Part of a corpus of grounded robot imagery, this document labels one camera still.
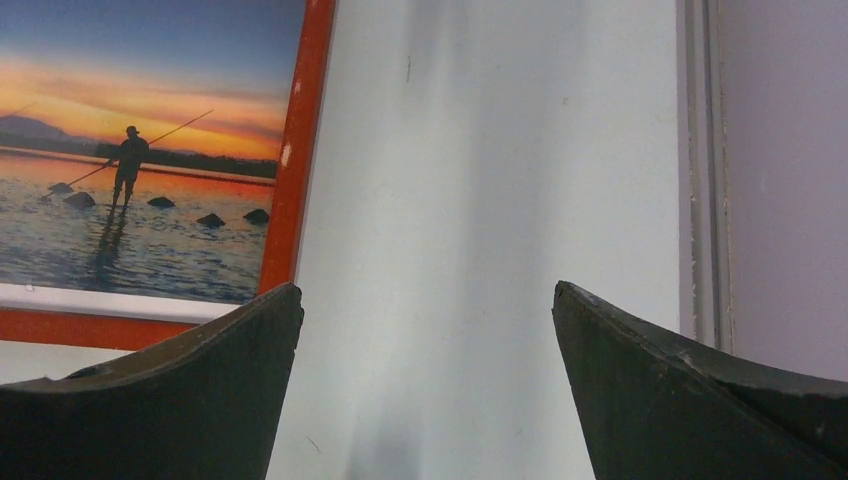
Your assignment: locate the wooden picture frame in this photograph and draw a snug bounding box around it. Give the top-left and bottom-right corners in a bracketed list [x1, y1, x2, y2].
[1, 0, 337, 350]

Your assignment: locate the sunset photo print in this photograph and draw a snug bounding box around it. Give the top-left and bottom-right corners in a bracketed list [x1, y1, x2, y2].
[0, 0, 307, 326]

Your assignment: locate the right aluminium corner post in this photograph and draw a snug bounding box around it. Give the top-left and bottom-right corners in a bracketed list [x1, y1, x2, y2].
[675, 1, 734, 353]

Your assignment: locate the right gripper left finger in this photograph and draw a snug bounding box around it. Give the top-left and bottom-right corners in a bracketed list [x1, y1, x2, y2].
[1, 283, 304, 479]

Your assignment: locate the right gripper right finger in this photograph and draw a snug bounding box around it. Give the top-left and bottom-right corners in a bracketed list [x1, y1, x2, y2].
[552, 281, 847, 479]

